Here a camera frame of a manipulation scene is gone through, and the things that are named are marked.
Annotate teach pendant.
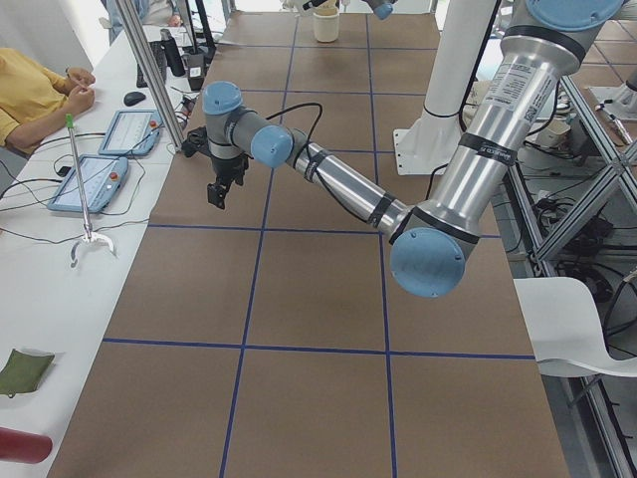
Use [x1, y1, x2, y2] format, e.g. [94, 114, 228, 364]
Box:
[47, 154, 128, 213]
[99, 110, 163, 156]

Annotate person in yellow shirt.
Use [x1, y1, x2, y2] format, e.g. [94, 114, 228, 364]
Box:
[1, 48, 96, 156]

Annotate red cylinder bottle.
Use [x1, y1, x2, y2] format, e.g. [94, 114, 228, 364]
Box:
[0, 427, 53, 464]

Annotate cream basket with handle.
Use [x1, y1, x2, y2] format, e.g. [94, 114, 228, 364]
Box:
[313, 7, 339, 43]

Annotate reacher grabber stick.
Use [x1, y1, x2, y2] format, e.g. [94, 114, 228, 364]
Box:
[65, 114, 116, 269]

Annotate aluminium frame post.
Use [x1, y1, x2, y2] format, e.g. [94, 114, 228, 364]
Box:
[114, 0, 184, 151]

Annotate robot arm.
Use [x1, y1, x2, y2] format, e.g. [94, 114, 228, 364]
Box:
[182, 1, 634, 298]
[363, 0, 395, 20]

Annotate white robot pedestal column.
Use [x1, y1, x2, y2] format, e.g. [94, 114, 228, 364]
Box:
[393, 0, 500, 175]

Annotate teach pendant far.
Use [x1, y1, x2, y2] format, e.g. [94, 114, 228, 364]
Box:
[99, 110, 163, 156]

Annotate black computer mouse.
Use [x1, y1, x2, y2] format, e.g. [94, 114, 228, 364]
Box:
[122, 91, 146, 107]

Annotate white curved chair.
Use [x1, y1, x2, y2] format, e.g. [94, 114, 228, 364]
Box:
[514, 277, 636, 377]

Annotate green bean bag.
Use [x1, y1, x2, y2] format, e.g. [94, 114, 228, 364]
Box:
[1, 350, 55, 398]

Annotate teach pendant near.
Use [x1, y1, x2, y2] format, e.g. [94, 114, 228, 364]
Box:
[47, 154, 128, 213]

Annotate black label printer box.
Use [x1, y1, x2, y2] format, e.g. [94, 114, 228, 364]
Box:
[182, 53, 206, 92]

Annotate black bottle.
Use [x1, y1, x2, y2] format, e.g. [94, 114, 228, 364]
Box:
[160, 28, 186, 77]

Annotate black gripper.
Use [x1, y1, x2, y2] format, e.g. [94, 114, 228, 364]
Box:
[181, 126, 249, 210]

